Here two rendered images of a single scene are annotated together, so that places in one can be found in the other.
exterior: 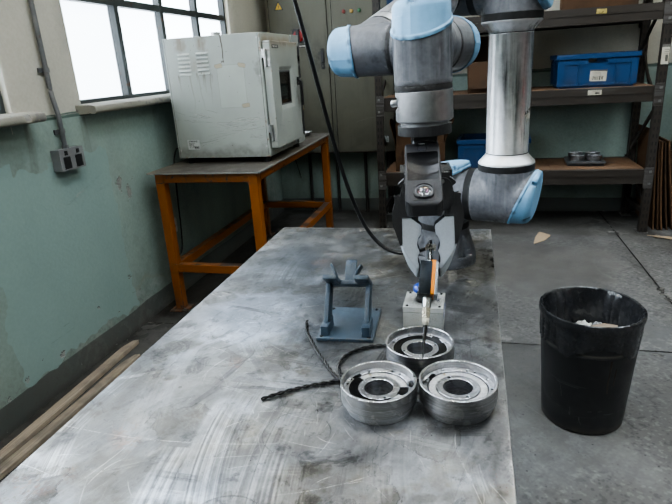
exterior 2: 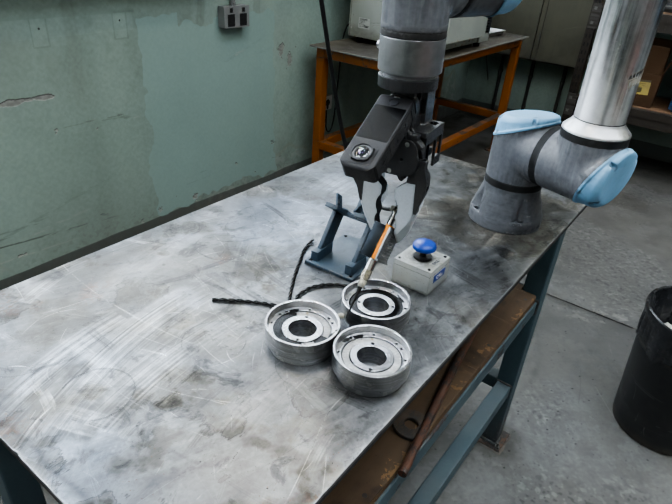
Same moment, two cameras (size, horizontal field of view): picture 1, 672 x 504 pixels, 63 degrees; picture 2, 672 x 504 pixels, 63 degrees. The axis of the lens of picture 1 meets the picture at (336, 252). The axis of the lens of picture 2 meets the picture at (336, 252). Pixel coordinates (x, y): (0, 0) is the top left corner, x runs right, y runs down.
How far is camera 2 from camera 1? 32 cm
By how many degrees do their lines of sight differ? 22
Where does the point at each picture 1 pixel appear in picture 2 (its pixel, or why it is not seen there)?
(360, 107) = (575, 12)
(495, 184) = (568, 154)
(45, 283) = (191, 130)
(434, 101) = (408, 53)
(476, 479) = (318, 446)
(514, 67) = (629, 16)
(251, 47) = not seen: outside the picture
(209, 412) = (166, 295)
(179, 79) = not seen: outside the picture
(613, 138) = not seen: outside the picture
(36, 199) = (196, 50)
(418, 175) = (369, 133)
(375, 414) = (279, 351)
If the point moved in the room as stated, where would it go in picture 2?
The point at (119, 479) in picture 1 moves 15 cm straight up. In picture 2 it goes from (62, 324) to (41, 232)
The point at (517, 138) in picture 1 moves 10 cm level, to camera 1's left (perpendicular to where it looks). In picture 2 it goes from (610, 106) to (547, 96)
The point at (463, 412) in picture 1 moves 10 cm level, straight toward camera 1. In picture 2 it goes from (354, 382) to (302, 430)
